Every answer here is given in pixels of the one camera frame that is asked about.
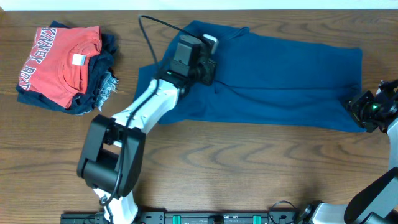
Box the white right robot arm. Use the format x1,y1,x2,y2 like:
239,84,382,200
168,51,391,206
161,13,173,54
293,80,397,223

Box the teal blue t-shirt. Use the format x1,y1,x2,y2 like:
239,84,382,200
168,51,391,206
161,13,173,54
133,19,366,133

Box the red folded t-shirt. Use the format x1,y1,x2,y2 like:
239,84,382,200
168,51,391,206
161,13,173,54
18,26,102,108

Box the navy folded garment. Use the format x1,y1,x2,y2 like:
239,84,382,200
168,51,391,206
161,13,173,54
16,21,117,115

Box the frayed denim garment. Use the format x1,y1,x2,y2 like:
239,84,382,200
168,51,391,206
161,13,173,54
95,71,119,111

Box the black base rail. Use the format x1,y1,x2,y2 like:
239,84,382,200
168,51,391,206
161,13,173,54
60,203,343,224

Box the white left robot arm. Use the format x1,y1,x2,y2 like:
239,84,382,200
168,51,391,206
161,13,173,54
77,58,217,223

